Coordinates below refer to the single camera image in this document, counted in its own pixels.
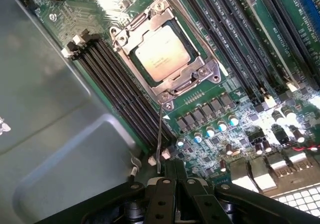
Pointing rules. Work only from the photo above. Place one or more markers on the black expansion slot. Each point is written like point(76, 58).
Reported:
point(290, 34)

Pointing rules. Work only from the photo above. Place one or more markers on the black RAM slot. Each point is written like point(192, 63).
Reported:
point(118, 96)
point(245, 34)
point(109, 96)
point(136, 96)
point(127, 96)
point(225, 34)
point(215, 34)
point(235, 34)

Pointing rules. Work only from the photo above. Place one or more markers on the perforated rear case panel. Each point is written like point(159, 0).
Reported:
point(300, 196)

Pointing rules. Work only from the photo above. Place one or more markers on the silver CPU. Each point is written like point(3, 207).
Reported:
point(162, 54)

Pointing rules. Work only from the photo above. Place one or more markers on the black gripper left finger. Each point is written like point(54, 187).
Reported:
point(160, 199)

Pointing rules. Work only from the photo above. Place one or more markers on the black power connector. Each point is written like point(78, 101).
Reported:
point(281, 134)
point(256, 137)

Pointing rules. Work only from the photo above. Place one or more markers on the metal rear port block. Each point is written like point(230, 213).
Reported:
point(262, 176)
point(240, 171)
point(298, 159)
point(277, 162)

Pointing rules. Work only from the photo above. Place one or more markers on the green motherboard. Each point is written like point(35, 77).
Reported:
point(105, 14)

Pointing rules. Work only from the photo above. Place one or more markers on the silver motherboard screw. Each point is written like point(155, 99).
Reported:
point(52, 16)

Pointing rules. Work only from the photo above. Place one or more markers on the aluminium capacitor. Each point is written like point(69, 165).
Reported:
point(288, 112)
point(233, 120)
point(278, 116)
point(222, 126)
point(197, 137)
point(180, 142)
point(209, 132)

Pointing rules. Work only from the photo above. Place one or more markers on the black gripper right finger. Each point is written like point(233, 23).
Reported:
point(197, 204)

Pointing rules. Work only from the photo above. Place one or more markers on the grey metal PC case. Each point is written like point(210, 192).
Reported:
point(37, 84)

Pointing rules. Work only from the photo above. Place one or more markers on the metal socket cover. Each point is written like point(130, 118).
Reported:
point(160, 19)

